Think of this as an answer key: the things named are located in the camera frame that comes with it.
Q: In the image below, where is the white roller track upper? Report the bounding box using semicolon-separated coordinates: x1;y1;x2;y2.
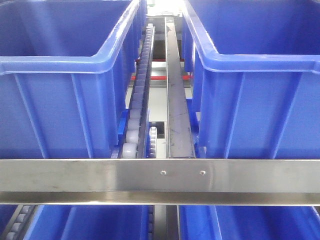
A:
121;23;155;159

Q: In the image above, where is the white roller track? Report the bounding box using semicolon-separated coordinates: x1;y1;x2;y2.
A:
121;23;155;159
0;204;38;240

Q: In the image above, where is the blue plastic bin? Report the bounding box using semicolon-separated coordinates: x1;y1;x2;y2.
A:
183;0;320;159
24;205;151;240
179;205;320;240
0;0;146;159

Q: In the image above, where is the blue plastic bin middle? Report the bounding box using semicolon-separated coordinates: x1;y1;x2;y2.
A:
183;0;320;159

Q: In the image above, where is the blue plastic bin lower right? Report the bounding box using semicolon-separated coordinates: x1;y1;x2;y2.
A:
179;205;320;240

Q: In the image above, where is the blue plastic bin lower left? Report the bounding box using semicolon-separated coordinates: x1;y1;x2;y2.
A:
24;205;151;240

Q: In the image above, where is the white roller track lower left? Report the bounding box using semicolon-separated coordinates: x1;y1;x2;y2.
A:
0;204;38;240

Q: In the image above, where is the steel divider rail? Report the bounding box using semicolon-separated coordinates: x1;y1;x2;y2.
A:
164;17;196;159

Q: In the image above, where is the stainless steel shelf frame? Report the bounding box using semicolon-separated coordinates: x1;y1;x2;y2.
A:
0;159;320;206

